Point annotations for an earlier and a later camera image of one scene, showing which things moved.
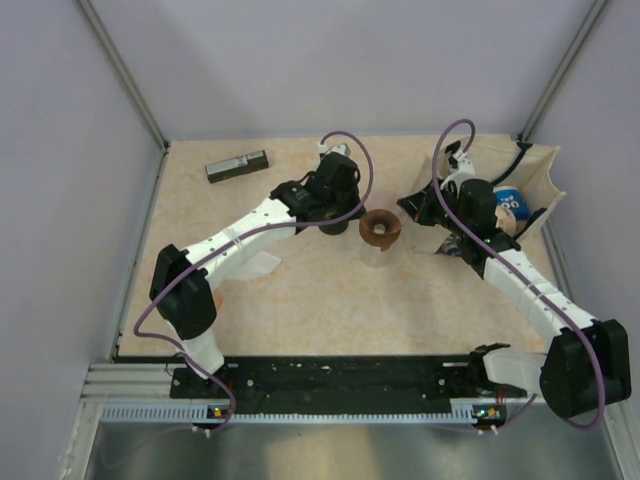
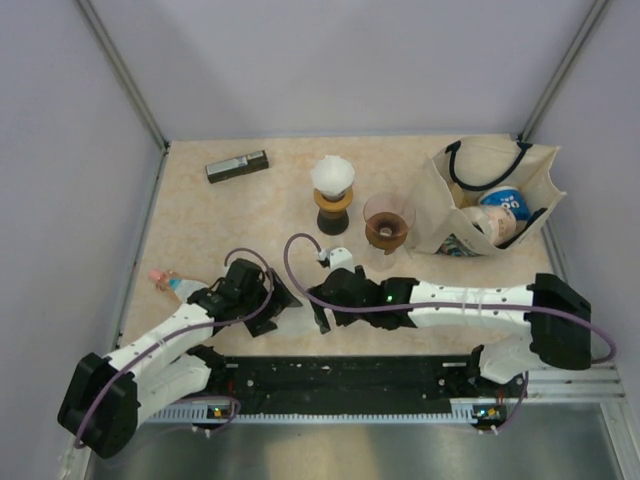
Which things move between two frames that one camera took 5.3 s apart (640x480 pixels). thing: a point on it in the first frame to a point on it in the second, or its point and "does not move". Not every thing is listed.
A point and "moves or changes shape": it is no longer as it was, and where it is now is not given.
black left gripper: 350,218 to 281,297
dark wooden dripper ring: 374,217 moves or changes shape
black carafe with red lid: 334,229 does not move
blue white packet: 511,198 does not move
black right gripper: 421,208 to 317,297
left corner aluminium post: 123,72 does not move
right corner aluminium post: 561,70 does not move
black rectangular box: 235,166 does not move
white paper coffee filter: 261,263 to 297,321
